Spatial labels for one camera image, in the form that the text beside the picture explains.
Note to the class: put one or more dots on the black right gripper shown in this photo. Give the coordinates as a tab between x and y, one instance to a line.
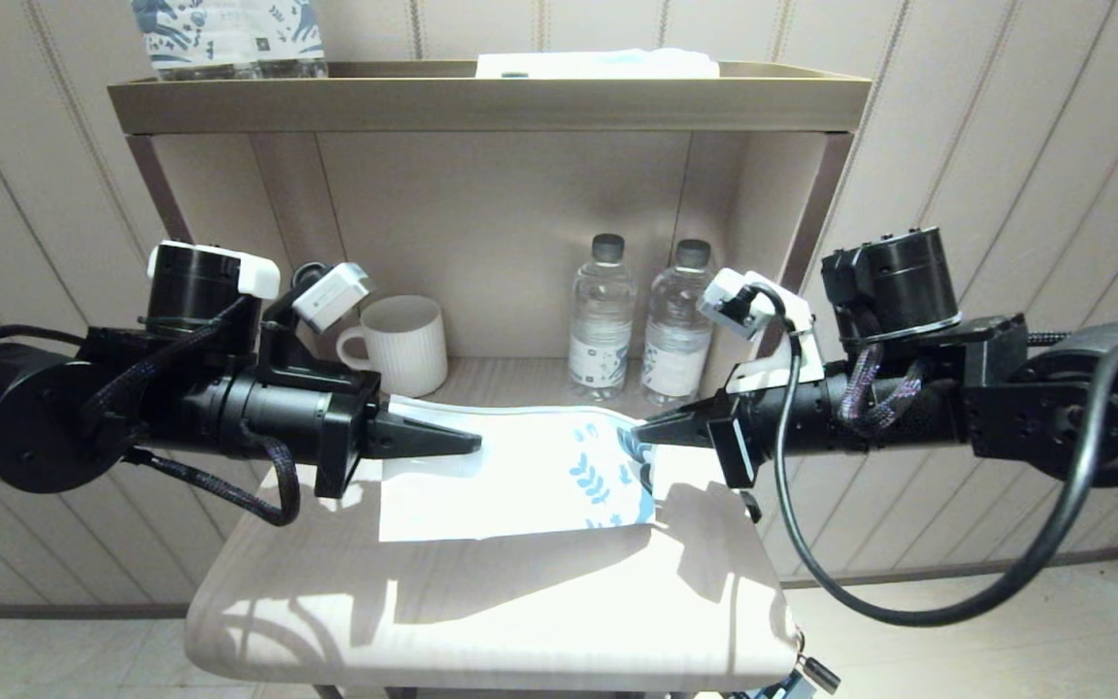
792	417

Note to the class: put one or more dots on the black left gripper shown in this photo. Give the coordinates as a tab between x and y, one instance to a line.
287	417

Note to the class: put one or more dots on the white blue-patterned zip pouch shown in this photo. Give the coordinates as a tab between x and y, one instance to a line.
481	495

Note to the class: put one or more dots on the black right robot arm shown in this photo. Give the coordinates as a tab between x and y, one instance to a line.
1054	408

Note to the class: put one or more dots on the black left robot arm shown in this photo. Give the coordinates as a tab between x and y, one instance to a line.
25	427

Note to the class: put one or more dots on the patterned bag on shelf top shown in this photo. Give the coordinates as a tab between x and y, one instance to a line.
190	34

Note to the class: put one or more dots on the white ribbed mug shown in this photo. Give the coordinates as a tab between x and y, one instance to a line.
409	345

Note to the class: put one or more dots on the clear plastic water bottle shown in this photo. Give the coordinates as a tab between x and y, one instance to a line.
601	311
675	330

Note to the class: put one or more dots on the beige wooden shelf cabinet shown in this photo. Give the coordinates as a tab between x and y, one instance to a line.
481	223

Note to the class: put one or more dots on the brown metal tray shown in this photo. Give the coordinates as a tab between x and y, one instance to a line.
481	105

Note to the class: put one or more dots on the white blue flat packet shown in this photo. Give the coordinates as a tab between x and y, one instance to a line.
598	66

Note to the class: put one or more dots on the blue patterned label bottle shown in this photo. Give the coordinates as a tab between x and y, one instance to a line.
292	29

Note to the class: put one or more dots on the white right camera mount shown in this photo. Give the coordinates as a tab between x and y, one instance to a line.
792	369

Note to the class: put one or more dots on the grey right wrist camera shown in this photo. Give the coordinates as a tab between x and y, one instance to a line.
734	301

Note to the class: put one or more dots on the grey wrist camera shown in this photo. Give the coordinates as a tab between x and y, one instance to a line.
331	296
734	301

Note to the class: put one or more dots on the black left camera bracket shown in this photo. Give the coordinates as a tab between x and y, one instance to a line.
292	364

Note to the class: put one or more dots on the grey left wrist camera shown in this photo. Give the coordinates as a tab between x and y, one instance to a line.
331	296

